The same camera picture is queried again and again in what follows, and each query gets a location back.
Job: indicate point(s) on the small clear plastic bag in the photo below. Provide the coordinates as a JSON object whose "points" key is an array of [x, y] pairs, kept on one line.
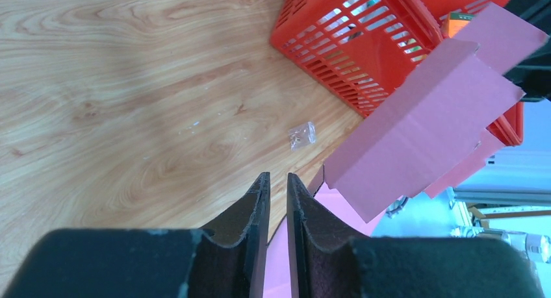
{"points": [[302, 136]]}

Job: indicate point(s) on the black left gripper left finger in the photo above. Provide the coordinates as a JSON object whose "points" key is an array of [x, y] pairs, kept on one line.
{"points": [[224, 258]]}

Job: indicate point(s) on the red plastic basket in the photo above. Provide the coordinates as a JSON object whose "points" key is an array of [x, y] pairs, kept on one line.
{"points": [[362, 50]]}

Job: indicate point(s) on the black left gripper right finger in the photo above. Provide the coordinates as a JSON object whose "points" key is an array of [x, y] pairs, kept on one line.
{"points": [[329, 258]]}

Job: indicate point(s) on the pink paper box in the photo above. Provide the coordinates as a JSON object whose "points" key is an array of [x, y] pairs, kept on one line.
{"points": [[427, 135]]}

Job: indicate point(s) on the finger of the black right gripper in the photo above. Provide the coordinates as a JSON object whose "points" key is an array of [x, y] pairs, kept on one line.
{"points": [[533, 73]]}

